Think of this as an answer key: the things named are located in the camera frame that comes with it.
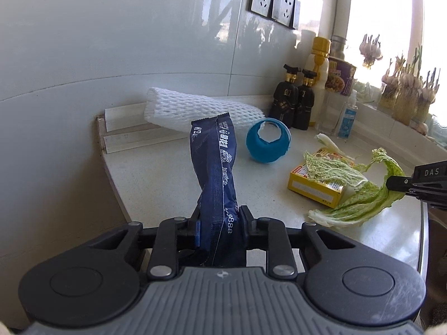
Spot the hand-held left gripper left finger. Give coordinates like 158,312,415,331
84,213,203,280

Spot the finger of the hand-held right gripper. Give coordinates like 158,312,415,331
386,176,417,194

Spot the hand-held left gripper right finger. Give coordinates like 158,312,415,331
239,205,357,280

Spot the large napa cabbage leaf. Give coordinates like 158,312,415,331
308,147,408,229

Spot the dark blue snack packet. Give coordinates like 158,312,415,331
190,112,247,268

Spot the fine-mesh white foam net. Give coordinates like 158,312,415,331
144,87,266,134

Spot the wrinkled napa cabbage leaf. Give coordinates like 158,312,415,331
303,150,369,188

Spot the yellow cardboard box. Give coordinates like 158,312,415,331
287,147,355,209

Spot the blue round plastic container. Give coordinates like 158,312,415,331
246,119,293,164

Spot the clear hand sanitizer bottle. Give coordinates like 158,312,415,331
336,90,360,140

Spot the sprouting garlic tray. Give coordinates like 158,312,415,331
378,46,439,127

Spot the clear plastic container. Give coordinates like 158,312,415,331
316,87,345,135

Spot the white plastic trim strip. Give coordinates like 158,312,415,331
102,127,183,155
104,103,148,134

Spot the purple instant noodle cup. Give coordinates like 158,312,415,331
325,56,358,96

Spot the black bottle gold neck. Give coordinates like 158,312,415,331
293,69,318,131
270,64,300,128

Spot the white bottle yellow cap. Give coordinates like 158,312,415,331
309,37,332,127

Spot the hanging garlic bunch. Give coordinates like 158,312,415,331
359,34,384,68

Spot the metal canister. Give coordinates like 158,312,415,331
330,35,348,58

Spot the white cylindrical container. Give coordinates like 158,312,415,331
299,30,317,61

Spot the white vertical pipe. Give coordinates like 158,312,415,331
323,0,354,42

